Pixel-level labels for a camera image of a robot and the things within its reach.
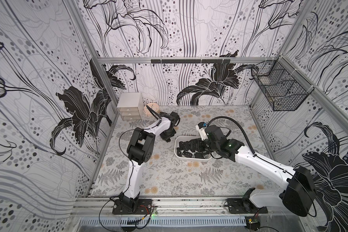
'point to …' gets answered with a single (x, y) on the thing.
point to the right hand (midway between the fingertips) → (193, 141)
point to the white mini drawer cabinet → (130, 106)
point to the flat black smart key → (198, 155)
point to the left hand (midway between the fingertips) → (168, 137)
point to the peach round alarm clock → (153, 106)
